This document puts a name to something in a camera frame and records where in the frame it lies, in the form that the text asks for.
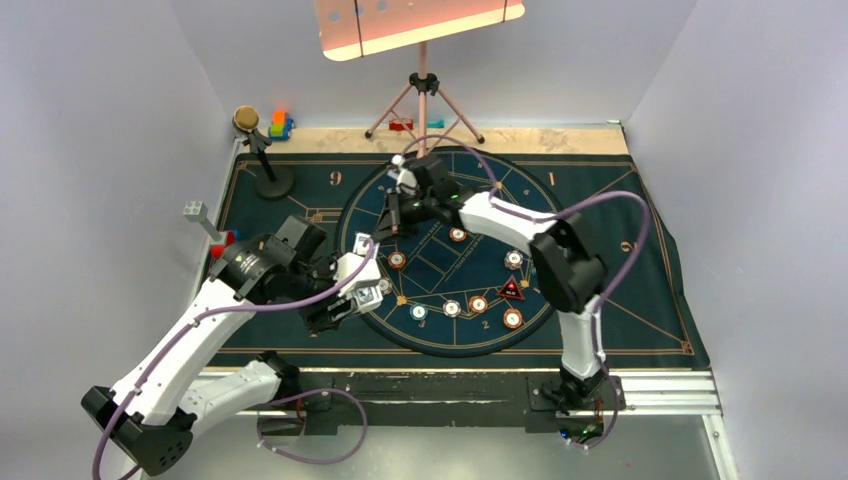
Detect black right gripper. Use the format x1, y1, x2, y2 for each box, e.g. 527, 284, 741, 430
369, 188, 436, 245

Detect green poker chip stack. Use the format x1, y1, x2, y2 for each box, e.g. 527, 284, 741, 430
409, 304, 428, 322

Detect orange poker chip stack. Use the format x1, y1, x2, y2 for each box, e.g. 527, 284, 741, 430
467, 295, 489, 314

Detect red triangular dealer button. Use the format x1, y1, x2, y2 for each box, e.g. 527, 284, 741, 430
497, 275, 525, 301

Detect blue playing card box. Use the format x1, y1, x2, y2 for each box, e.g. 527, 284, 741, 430
351, 284, 383, 314

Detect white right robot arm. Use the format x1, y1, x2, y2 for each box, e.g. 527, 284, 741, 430
371, 154, 608, 412

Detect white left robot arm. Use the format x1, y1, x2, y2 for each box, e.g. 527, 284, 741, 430
81, 215, 383, 476

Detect red teal toy blocks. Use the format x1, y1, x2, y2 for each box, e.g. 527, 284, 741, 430
388, 117, 445, 131

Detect round dark poker mat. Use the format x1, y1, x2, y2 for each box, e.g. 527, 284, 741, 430
335, 147, 562, 357

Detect colourful toy brick train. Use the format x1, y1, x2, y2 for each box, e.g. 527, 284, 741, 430
268, 110, 294, 141

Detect pink music stand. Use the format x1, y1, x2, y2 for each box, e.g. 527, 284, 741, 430
313, 0, 526, 157

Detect round brass bell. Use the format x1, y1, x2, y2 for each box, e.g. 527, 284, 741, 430
232, 105, 295, 200

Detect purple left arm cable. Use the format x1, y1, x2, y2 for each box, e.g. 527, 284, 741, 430
91, 238, 380, 480

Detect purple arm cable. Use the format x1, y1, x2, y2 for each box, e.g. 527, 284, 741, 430
392, 135, 653, 450
91, 238, 380, 480

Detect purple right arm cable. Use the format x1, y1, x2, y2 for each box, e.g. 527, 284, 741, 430
392, 135, 653, 450

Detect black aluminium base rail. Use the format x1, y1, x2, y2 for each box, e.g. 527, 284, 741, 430
135, 360, 723, 439

